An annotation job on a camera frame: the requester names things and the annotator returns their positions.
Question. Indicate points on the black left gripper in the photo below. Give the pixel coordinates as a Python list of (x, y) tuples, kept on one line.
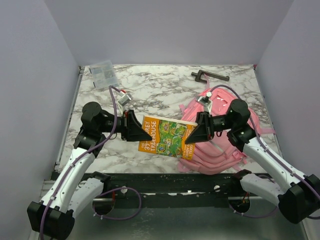
[(132, 129)]

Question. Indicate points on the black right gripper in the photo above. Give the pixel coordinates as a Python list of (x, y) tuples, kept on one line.
[(204, 129)]

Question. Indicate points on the pink student backpack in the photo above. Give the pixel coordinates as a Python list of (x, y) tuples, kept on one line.
[(215, 156)]

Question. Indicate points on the orange green picture book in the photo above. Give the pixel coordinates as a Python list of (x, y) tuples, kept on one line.
[(168, 137)]

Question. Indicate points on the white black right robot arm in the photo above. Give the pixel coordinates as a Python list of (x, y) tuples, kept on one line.
[(295, 194)]

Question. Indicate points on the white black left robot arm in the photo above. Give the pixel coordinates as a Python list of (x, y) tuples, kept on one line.
[(54, 215)]

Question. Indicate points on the black metal clamp tool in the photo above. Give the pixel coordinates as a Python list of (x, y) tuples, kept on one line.
[(198, 76)]

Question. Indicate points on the clear plastic organizer box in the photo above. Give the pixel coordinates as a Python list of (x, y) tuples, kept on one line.
[(103, 75)]

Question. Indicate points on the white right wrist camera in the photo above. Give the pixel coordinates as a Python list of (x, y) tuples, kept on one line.
[(205, 101)]

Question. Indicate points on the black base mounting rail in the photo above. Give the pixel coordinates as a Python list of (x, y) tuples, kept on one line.
[(170, 190)]

